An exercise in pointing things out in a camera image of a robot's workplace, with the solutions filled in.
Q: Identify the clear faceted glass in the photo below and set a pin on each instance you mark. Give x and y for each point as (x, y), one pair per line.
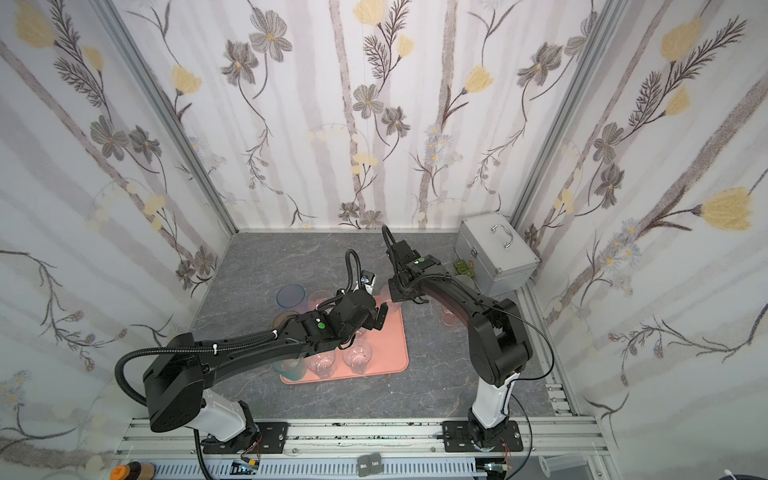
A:
(358, 357)
(317, 297)
(322, 365)

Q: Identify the silver aluminium case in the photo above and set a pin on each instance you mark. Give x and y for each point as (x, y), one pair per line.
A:
(500, 259)

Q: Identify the teal textured cup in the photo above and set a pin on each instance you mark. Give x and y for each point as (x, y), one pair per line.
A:
(292, 370)

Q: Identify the blue translucent cup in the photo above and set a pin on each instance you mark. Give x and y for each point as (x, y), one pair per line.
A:
(292, 297)

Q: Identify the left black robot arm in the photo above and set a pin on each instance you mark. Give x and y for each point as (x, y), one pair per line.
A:
(175, 382)

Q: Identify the white cable duct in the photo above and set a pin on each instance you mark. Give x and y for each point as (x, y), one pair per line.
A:
(344, 468)

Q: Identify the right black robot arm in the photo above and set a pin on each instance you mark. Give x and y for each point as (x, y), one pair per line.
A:
(498, 341)

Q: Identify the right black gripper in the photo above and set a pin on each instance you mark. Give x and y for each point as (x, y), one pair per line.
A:
(396, 291)

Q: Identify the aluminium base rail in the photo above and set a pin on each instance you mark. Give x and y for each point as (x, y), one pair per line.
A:
(426, 437)

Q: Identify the amber translucent cup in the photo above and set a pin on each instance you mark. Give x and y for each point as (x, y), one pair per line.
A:
(281, 318)

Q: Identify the green small box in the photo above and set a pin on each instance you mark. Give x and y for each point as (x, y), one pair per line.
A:
(463, 268)

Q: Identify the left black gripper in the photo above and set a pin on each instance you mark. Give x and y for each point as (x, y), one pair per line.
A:
(370, 313)

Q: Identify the pink rectangular tray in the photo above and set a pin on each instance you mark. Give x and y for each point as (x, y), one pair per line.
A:
(390, 354)

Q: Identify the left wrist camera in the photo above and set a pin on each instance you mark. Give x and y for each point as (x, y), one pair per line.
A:
(367, 281)

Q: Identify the orange capped bottle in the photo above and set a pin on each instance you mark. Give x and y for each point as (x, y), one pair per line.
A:
(133, 471)

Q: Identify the pink translucent cup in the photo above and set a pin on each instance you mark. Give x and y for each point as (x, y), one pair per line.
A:
(446, 317)

